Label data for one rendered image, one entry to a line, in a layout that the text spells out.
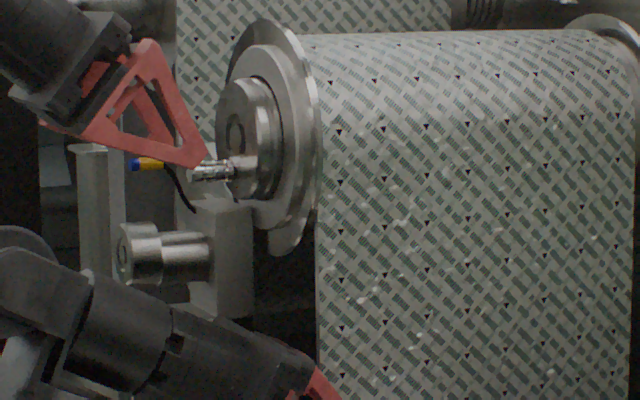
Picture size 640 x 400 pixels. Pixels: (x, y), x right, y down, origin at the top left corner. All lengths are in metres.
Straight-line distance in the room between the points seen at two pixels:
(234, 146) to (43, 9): 0.15
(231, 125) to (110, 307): 0.17
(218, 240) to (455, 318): 0.16
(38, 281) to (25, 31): 0.15
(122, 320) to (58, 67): 0.15
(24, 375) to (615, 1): 0.57
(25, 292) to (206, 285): 0.21
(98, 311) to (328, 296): 0.15
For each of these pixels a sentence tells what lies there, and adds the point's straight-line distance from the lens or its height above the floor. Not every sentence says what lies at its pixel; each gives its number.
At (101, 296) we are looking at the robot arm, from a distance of 0.72.
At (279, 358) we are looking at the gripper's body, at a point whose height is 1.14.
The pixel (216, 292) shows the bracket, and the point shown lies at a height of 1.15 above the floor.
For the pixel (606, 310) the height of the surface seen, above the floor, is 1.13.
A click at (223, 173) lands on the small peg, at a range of 0.82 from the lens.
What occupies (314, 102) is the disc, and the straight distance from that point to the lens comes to 0.76.
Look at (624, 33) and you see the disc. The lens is 0.92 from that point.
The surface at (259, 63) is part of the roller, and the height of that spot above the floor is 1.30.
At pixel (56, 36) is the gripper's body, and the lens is 0.75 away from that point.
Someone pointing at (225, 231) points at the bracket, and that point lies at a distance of 0.83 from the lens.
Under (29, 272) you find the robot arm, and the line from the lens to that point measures 0.68.
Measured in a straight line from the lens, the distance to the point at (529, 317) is 0.87.
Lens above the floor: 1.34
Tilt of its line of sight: 8 degrees down
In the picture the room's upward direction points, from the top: 1 degrees counter-clockwise
